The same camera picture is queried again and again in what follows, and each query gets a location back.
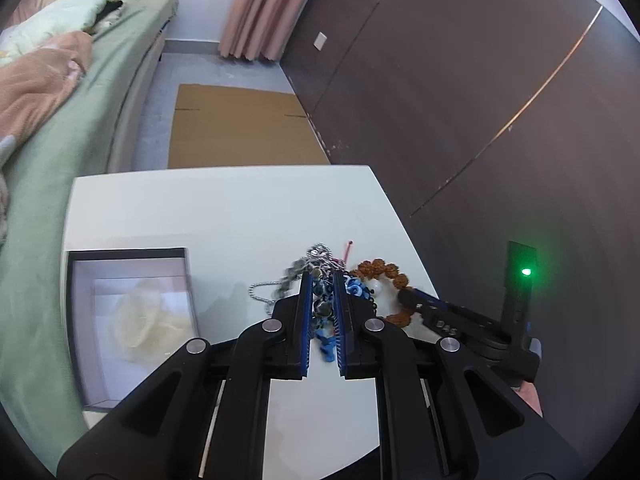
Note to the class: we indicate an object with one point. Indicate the white jade bangle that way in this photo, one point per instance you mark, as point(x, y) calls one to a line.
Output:
point(377, 287)

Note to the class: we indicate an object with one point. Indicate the pink curtain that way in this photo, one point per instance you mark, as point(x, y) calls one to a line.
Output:
point(265, 10)

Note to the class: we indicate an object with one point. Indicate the person's right hand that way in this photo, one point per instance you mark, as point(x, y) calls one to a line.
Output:
point(531, 399)

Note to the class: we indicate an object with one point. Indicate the clear plastic bag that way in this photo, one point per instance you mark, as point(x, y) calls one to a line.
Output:
point(145, 325)

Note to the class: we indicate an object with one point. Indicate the bed with green sheet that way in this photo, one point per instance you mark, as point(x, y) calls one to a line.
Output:
point(60, 175)

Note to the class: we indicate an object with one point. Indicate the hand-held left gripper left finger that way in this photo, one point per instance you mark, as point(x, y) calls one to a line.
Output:
point(305, 330)

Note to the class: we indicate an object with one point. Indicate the black jewelry box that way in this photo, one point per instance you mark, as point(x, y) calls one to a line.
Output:
point(82, 320)

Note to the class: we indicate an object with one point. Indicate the pink duck print blanket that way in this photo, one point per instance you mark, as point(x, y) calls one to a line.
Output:
point(35, 85)

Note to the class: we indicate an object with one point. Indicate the flat brown cardboard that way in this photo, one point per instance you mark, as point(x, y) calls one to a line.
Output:
point(240, 125)

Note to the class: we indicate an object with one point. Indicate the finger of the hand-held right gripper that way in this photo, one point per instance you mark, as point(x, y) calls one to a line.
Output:
point(415, 299)

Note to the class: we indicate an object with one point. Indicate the white wall socket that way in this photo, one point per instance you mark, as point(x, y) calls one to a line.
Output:
point(320, 40)

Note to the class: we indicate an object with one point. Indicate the light green quilt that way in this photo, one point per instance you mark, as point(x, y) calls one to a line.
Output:
point(55, 17)

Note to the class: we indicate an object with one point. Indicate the white bedside table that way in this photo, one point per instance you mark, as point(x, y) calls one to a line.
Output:
point(225, 210)

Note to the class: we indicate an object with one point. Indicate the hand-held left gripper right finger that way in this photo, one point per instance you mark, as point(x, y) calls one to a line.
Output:
point(340, 330)

